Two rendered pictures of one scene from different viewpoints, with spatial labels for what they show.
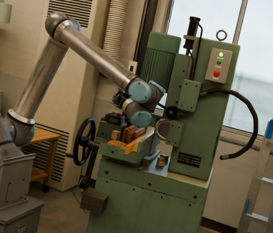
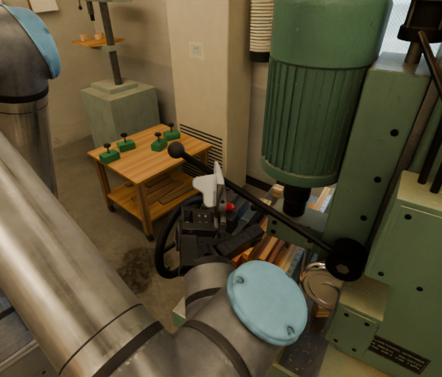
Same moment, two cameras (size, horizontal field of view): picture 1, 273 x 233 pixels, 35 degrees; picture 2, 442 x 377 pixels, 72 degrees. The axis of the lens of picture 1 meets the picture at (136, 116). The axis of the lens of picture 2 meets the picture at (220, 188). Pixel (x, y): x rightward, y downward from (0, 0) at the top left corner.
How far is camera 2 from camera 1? 1.78 m
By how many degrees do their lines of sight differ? 31
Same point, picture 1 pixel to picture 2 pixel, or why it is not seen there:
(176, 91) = (363, 190)
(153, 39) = (283, 27)
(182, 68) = (390, 123)
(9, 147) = not seen: outside the picture
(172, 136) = (345, 333)
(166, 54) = (329, 78)
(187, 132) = (393, 303)
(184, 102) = (390, 267)
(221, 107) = not seen: outside the picture
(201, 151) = (433, 351)
